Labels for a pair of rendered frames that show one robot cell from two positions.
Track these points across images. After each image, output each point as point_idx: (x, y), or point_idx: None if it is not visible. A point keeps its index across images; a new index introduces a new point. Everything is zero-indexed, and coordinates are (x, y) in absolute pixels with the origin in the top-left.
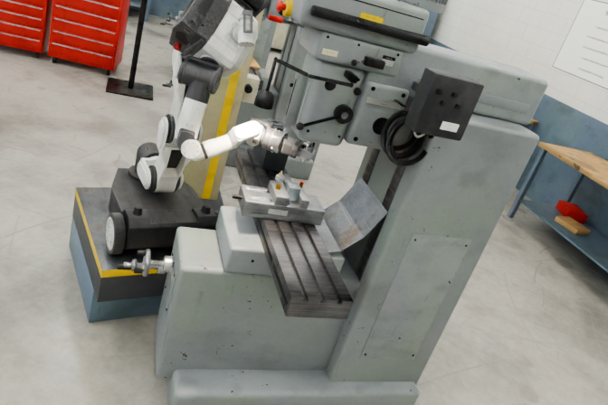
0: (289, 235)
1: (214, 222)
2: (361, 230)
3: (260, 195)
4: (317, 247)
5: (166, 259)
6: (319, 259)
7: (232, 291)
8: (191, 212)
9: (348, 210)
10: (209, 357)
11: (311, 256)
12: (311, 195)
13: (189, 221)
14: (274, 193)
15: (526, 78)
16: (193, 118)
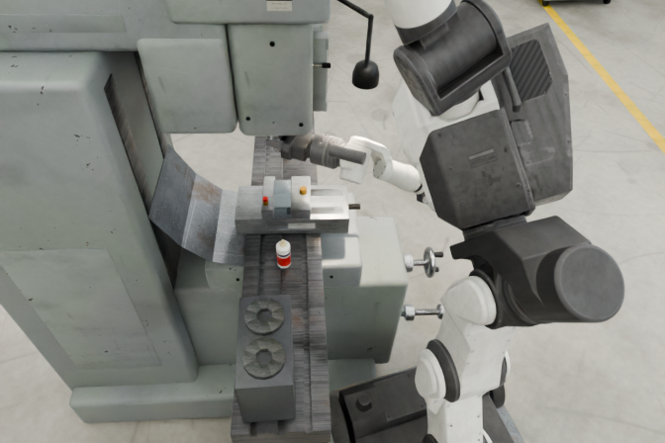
0: (291, 177)
1: (345, 390)
2: (193, 180)
3: (326, 199)
4: (263, 165)
5: (409, 254)
6: (265, 156)
7: None
8: (386, 409)
9: (185, 217)
10: None
11: (276, 152)
12: (243, 216)
13: (387, 383)
14: (310, 184)
15: None
16: None
